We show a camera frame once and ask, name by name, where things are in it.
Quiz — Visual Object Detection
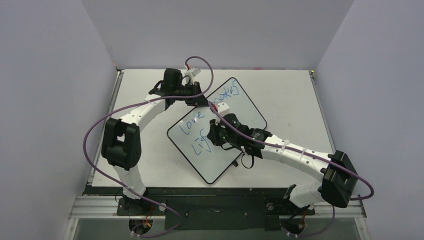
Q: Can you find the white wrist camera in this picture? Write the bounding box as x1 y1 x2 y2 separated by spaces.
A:
183 67 201 85
214 102 231 117

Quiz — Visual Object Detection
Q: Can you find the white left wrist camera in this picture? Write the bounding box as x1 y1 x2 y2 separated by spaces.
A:
183 67 201 85

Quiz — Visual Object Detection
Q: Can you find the black framed whiteboard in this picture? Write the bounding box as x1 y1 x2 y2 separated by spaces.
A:
167 77 268 185

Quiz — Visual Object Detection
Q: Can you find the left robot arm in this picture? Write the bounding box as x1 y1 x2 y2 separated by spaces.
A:
101 67 208 215

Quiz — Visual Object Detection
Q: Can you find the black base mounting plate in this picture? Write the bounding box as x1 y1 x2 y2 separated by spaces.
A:
83 185 315 231

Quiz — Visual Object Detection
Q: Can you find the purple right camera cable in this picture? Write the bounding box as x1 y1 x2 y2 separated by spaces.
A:
207 100 376 238

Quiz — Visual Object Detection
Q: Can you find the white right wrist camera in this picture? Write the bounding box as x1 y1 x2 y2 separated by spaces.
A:
214 102 231 117

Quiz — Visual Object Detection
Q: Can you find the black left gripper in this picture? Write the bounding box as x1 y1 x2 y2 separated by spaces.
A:
174 82 211 108

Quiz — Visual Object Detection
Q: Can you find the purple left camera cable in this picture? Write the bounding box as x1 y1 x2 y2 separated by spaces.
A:
82 55 215 239

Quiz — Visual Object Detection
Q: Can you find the purple camera cable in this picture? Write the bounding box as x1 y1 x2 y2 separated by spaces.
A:
82 55 215 239
207 100 376 238

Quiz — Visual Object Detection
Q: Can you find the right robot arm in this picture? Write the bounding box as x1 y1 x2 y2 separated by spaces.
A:
207 113 358 214

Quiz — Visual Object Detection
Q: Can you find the aluminium frame rail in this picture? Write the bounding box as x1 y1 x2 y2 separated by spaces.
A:
69 195 367 220

